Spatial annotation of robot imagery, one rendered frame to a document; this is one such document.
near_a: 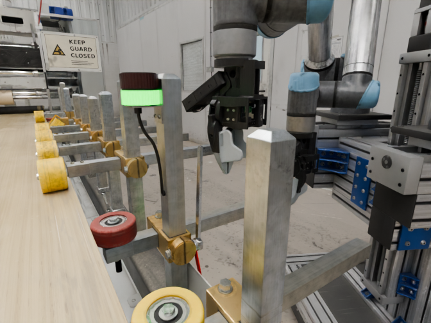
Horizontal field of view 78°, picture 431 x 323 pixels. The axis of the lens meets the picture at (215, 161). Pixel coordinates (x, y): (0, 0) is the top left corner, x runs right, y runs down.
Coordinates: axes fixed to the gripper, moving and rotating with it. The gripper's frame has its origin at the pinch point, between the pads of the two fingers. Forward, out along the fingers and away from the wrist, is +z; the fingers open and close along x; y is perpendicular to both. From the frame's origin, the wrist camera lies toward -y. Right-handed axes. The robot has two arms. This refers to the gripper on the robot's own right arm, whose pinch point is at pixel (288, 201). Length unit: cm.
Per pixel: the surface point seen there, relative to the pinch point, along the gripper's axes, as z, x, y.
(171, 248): -3.1, -7.4, -39.8
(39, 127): -14, 97, -57
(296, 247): 83, 64, 89
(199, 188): -11.8, -3.5, -31.5
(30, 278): -7, -9, -61
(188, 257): -0.6, -8.5, -37.0
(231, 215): -2.3, -1.5, -21.8
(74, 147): -13, 48, -48
